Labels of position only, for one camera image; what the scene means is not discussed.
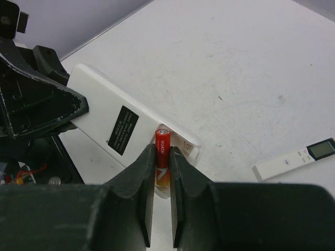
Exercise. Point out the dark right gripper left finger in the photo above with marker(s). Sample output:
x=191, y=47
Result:
x=116, y=215

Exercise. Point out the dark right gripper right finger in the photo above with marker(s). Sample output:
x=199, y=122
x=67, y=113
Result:
x=208, y=215

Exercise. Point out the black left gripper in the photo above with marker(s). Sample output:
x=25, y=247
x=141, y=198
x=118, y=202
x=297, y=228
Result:
x=33, y=103

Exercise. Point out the red orange battery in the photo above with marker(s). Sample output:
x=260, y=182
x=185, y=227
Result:
x=162, y=145

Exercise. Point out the white remote with red keypad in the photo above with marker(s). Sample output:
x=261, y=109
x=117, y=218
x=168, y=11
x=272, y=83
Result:
x=122, y=125

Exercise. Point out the slim white remote with display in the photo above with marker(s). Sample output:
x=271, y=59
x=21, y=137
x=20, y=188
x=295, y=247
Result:
x=294, y=160

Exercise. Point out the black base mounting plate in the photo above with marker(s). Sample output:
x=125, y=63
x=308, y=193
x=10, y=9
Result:
x=39, y=161

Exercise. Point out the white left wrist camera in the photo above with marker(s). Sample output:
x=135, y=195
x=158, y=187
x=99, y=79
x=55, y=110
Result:
x=13, y=20

